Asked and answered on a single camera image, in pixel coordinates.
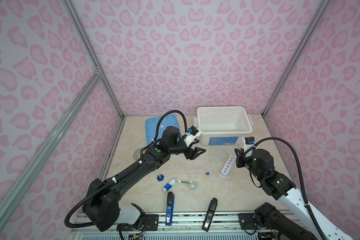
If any small white blue-label bottle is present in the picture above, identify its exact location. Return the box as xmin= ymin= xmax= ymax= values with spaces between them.
xmin=163 ymin=178 xmax=177 ymax=192

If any white plastic storage bin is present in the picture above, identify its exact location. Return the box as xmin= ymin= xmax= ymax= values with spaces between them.
xmin=194 ymin=107 xmax=253 ymax=146

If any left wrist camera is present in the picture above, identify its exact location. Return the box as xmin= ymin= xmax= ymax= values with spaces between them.
xmin=184 ymin=126 xmax=201 ymax=147

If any small white round cup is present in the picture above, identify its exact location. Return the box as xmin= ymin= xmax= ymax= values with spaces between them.
xmin=189 ymin=182 xmax=198 ymax=191

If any aluminium corner frame post left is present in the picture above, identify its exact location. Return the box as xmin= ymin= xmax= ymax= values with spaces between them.
xmin=61 ymin=0 xmax=124 ymax=120

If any white test tube rack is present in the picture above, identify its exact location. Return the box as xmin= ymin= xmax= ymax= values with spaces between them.
xmin=219 ymin=155 xmax=236 ymax=180

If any blue plastic bin lid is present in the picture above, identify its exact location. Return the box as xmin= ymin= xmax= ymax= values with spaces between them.
xmin=145 ymin=114 xmax=181 ymax=145

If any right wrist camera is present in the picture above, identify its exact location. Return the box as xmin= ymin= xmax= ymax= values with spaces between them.
xmin=243 ymin=137 xmax=256 ymax=158

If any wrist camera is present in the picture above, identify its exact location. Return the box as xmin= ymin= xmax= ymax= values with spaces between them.
xmin=184 ymin=126 xmax=201 ymax=147
xmin=243 ymin=137 xmax=256 ymax=158

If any blue hexagonal cap needle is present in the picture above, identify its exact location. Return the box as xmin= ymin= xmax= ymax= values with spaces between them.
xmin=157 ymin=170 xmax=164 ymax=182

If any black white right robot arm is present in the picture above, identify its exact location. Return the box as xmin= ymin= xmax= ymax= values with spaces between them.
xmin=235 ymin=148 xmax=351 ymax=240

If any aluminium corner frame post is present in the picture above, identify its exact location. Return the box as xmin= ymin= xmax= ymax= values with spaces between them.
xmin=61 ymin=0 xmax=124 ymax=120
xmin=262 ymin=0 xmax=332 ymax=118

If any aluminium corner frame post right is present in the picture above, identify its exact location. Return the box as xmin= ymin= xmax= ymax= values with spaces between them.
xmin=262 ymin=0 xmax=332 ymax=118

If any blue black stapler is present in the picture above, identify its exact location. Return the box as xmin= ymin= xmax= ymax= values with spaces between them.
xmin=165 ymin=192 xmax=175 ymax=226

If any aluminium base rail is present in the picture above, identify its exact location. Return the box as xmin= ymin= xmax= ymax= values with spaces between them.
xmin=68 ymin=211 xmax=298 ymax=240

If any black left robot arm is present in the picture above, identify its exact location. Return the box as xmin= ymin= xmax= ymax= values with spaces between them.
xmin=72 ymin=126 xmax=205 ymax=232

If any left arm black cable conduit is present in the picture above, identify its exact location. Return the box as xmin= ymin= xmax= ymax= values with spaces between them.
xmin=64 ymin=109 xmax=189 ymax=229

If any aluminium diagonal frame bar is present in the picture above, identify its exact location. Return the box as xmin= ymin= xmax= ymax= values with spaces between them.
xmin=0 ymin=71 xmax=103 ymax=238

